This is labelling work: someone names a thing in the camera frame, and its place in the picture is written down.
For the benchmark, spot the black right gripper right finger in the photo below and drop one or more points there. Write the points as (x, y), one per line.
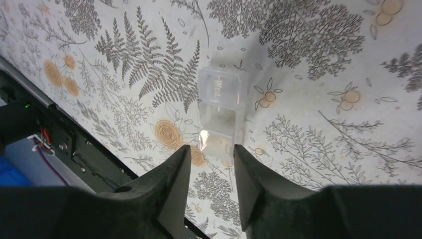
(273, 207)

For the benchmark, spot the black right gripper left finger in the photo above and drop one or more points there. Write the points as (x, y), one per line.
(149, 207)

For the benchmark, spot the clear weekly pill organizer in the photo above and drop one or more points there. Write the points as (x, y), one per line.
(223, 100)

